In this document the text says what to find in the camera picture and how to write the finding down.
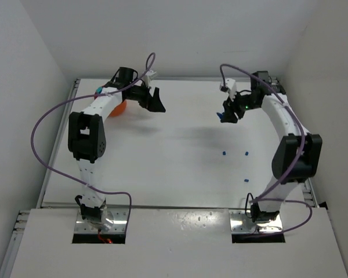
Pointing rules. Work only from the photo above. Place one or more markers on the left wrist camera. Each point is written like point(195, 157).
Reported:
point(148, 77)

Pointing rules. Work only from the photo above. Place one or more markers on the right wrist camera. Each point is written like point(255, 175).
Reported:
point(229, 87)

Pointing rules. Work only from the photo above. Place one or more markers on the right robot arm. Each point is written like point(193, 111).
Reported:
point(297, 155)

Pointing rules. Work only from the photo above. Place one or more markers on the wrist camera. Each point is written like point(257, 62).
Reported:
point(229, 87)
point(148, 77)

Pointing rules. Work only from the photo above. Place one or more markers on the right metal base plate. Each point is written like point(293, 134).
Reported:
point(241, 223)

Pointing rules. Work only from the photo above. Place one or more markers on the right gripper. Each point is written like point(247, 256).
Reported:
point(230, 109)

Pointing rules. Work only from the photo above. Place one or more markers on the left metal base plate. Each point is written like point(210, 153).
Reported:
point(113, 221)

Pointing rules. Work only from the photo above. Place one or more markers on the metal base plate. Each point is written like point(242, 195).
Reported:
point(113, 221)
point(241, 223)

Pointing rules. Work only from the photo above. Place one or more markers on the orange divided container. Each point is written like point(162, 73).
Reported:
point(118, 110)

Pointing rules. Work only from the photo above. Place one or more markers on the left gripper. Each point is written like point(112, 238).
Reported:
point(147, 98)

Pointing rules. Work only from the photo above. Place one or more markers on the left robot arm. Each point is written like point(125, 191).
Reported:
point(87, 139)

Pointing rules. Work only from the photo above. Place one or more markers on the teal lego brick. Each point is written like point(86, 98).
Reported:
point(98, 90)

